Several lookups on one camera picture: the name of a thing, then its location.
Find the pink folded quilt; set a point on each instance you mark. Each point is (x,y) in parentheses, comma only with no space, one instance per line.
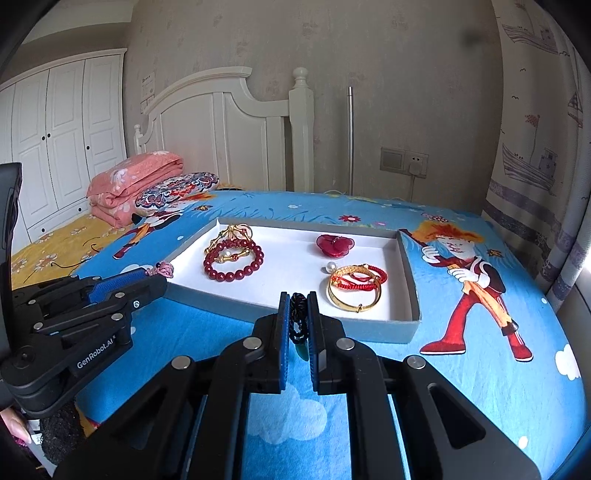
(124,184)

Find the gold bamboo-shaped bangle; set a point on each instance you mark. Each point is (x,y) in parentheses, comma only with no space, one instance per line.
(231,259)

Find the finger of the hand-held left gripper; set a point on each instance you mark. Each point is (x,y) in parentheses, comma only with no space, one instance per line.
(120,284)
(138,293)

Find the blue cartoon blanket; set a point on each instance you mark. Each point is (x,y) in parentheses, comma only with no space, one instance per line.
(461,392)

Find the white bed headboard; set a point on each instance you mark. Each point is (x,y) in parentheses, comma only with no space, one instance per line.
(240,138)

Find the white wall socket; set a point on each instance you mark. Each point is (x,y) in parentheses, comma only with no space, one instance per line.
(418,157)

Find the grey cardboard tray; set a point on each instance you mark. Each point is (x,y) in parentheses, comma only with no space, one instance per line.
(286,258)

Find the paper wall notice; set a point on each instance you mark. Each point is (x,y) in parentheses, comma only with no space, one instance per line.
(147,90)

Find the wide gold bangle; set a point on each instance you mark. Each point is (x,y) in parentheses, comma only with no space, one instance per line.
(351,307)

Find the yellow flower bed sheet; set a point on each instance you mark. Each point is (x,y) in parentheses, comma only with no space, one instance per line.
(55,244)

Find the ship print curtain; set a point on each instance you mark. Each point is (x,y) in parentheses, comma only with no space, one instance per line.
(531,138)

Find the red flower brooch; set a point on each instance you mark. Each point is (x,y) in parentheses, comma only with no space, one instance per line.
(334,244)

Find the pink knot flower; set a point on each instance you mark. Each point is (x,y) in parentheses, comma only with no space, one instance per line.
(164,268)

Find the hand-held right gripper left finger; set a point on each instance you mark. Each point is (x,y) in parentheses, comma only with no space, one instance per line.
(284,350)

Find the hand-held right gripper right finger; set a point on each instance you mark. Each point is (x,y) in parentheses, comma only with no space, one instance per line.
(314,350)

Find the person's left hand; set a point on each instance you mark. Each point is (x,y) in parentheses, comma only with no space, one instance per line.
(11,427)

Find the patterned pillow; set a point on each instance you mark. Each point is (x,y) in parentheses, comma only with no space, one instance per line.
(180,187)

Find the grey wall switch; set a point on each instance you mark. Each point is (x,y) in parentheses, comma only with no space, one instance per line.
(392,159)

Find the white wardrobe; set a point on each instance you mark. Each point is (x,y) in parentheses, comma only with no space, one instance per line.
(60,138)

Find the metal pole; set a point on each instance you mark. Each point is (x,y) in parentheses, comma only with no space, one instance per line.
(350,138)

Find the white pearl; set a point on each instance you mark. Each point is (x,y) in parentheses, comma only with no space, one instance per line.
(330,266)

